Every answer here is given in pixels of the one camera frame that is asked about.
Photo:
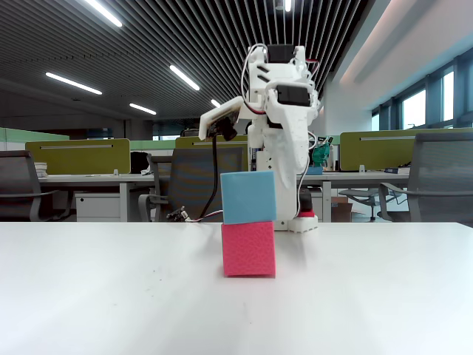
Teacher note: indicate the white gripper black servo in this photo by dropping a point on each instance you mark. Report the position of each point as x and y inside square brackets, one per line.
[292, 122]

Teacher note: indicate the blue foam cube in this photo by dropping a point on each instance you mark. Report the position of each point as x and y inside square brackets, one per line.
[247, 197]

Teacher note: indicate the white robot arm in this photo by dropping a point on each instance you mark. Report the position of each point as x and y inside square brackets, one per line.
[281, 53]

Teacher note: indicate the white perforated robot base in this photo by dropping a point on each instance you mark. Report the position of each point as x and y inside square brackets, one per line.
[303, 225]

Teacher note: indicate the red foam cube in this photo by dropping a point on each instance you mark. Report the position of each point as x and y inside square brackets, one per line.
[249, 249]

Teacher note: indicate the stack of books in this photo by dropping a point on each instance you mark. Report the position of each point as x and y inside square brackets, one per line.
[41, 169]

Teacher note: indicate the green plastic object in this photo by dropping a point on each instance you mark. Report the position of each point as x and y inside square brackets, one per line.
[321, 155]

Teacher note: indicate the blue box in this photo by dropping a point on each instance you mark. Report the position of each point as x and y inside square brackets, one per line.
[316, 171]

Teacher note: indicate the black red table clamp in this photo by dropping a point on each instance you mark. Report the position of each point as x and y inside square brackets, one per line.
[306, 213]

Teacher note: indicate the white office desk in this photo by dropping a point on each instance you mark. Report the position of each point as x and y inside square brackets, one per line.
[96, 178]
[351, 176]

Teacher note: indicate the white linear ceiling light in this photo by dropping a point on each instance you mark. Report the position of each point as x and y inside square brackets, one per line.
[74, 83]
[288, 4]
[215, 103]
[142, 109]
[184, 77]
[105, 15]

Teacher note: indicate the brown cardboard box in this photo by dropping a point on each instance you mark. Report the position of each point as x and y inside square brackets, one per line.
[341, 211]

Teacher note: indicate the light grey office chair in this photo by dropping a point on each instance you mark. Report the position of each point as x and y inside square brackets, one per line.
[360, 194]

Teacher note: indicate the black object on divider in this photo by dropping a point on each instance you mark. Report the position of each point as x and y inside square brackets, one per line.
[190, 132]

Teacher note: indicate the olive green desk divider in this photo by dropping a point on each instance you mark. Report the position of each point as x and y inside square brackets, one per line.
[377, 151]
[74, 159]
[188, 142]

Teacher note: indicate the office window pane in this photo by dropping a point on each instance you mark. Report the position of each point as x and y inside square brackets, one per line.
[414, 109]
[448, 96]
[375, 121]

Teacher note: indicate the grey mesh office chair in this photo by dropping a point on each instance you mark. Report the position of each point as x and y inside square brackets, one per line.
[439, 166]
[188, 177]

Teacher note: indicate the dark flat book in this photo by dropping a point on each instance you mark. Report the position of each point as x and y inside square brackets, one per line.
[395, 170]

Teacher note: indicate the small black circuit board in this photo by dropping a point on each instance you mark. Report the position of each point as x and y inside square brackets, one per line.
[177, 215]

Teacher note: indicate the black bag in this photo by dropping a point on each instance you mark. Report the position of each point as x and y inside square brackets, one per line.
[138, 162]

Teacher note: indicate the white drawer cabinet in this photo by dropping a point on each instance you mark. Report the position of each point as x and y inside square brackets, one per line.
[98, 209]

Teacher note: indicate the dark office chair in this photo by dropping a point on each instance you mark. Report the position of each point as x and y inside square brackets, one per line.
[15, 185]

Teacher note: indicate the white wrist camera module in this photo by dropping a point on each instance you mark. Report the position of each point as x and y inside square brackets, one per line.
[221, 120]

